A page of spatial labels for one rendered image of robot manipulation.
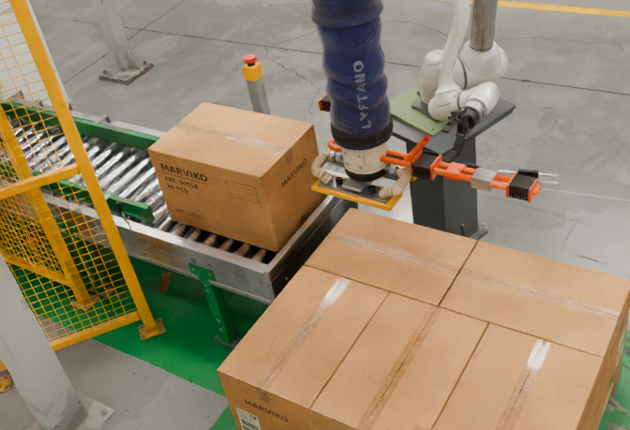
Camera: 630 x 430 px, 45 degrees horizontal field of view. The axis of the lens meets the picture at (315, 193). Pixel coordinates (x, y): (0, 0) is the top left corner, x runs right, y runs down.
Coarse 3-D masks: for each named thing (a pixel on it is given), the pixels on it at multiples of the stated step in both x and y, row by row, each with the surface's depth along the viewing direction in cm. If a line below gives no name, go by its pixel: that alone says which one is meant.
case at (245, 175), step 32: (192, 128) 332; (224, 128) 328; (256, 128) 324; (288, 128) 320; (160, 160) 324; (192, 160) 312; (224, 160) 308; (256, 160) 305; (288, 160) 309; (192, 192) 326; (224, 192) 314; (256, 192) 302; (288, 192) 314; (320, 192) 338; (192, 224) 341; (224, 224) 327; (256, 224) 315; (288, 224) 320
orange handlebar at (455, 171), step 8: (328, 144) 287; (392, 152) 277; (384, 160) 275; (392, 160) 273; (400, 160) 272; (448, 168) 264; (456, 168) 263; (464, 168) 263; (448, 176) 263; (456, 176) 261; (464, 176) 259; (496, 176) 257; (504, 176) 256; (496, 184) 254; (504, 184) 253; (536, 192) 248
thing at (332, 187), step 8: (336, 176) 290; (320, 184) 288; (328, 184) 287; (336, 184) 285; (368, 184) 284; (328, 192) 284; (336, 192) 283; (344, 192) 282; (352, 192) 280; (360, 192) 280; (368, 192) 278; (376, 192) 278; (352, 200) 280; (360, 200) 278; (368, 200) 276; (376, 200) 275; (384, 200) 274; (392, 200) 274; (384, 208) 273; (392, 208) 273
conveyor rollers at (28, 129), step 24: (24, 120) 452; (24, 144) 424; (48, 144) 425; (96, 144) 419; (120, 144) 411; (48, 168) 406; (96, 168) 399; (120, 168) 390; (144, 168) 391; (48, 192) 387; (144, 192) 370; (120, 216) 358; (192, 240) 336; (216, 240) 335
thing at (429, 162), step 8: (424, 152) 272; (432, 152) 271; (416, 160) 269; (424, 160) 269; (432, 160) 268; (440, 160) 268; (416, 168) 266; (424, 168) 264; (432, 168) 264; (440, 168) 270; (416, 176) 268; (424, 176) 266; (432, 176) 266
